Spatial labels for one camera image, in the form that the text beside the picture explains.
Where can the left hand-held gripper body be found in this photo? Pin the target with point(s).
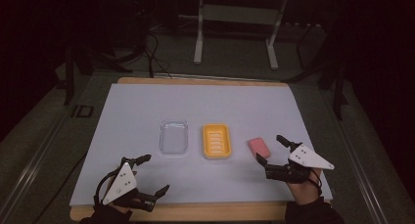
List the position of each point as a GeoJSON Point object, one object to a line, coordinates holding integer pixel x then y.
{"type": "Point", "coordinates": [121, 182]}

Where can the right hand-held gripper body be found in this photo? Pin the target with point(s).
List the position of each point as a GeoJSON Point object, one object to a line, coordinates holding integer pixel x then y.
{"type": "Point", "coordinates": [305, 158]}

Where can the pink soap bar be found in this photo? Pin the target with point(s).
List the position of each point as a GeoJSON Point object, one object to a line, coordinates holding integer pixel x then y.
{"type": "Point", "coordinates": [259, 147]}

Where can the person's left hand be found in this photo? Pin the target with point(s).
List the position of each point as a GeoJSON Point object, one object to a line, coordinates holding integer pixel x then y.
{"type": "Point", "coordinates": [122, 207]}

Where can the person's right hand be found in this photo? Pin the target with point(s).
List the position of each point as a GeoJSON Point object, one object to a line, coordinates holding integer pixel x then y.
{"type": "Point", "coordinates": [305, 190]}

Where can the clear plastic tray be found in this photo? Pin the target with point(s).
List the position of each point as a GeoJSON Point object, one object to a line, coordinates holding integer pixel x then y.
{"type": "Point", "coordinates": [173, 137]}

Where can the yellow soap dish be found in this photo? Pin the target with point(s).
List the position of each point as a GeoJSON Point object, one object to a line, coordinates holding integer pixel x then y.
{"type": "Point", "coordinates": [217, 141]}

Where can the light grey table mat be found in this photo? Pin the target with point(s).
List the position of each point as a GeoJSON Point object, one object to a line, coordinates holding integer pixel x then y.
{"type": "Point", "coordinates": [208, 106]}

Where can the black tripod stand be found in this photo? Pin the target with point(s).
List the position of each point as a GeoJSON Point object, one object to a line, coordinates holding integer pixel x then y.
{"type": "Point", "coordinates": [84, 57]}
{"type": "Point", "coordinates": [329, 67]}

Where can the white metal stand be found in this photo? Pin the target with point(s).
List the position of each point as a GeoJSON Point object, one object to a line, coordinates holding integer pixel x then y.
{"type": "Point", "coordinates": [236, 17]}

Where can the metal floor rail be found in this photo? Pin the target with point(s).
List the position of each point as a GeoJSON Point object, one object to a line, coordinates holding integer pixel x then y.
{"type": "Point", "coordinates": [360, 158]}
{"type": "Point", "coordinates": [36, 158]}

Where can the black rectangular floor frame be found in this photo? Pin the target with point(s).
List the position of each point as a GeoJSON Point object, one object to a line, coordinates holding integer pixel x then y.
{"type": "Point", "coordinates": [82, 111]}

